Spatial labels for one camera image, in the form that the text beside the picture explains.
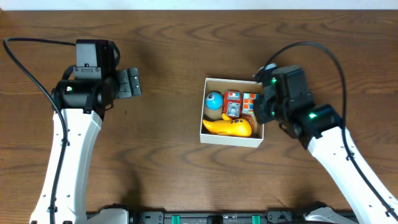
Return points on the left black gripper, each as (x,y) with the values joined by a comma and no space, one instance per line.
(125,83)

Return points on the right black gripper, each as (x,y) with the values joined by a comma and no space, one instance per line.
(263,106)

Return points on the colourful puzzle cube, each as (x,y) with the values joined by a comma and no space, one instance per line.
(248,103)

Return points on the white cardboard box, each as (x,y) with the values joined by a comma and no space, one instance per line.
(221,85)

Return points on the red toy truck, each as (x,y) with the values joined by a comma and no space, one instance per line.
(232,103)

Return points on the orange white toy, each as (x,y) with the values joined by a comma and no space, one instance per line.
(228,127)

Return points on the blue toy ball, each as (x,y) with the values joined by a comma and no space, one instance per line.
(214,100)

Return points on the orange ribbed toy ball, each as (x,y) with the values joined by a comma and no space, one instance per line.
(250,120)

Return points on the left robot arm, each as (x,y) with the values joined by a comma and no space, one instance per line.
(86,91)

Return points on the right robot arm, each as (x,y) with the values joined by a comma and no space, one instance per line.
(287,99)

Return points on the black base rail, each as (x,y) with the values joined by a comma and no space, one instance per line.
(317,213)

